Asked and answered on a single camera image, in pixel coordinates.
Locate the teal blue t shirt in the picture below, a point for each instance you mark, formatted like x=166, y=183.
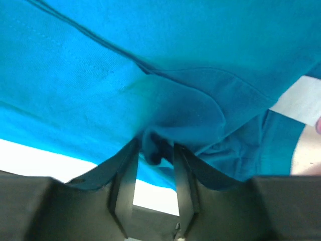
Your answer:
x=82, y=78

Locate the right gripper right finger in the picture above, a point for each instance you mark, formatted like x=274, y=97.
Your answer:
x=214, y=206

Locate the pink t shirt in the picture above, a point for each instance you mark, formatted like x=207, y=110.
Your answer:
x=318, y=126

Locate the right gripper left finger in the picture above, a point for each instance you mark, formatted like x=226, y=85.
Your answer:
x=94, y=206

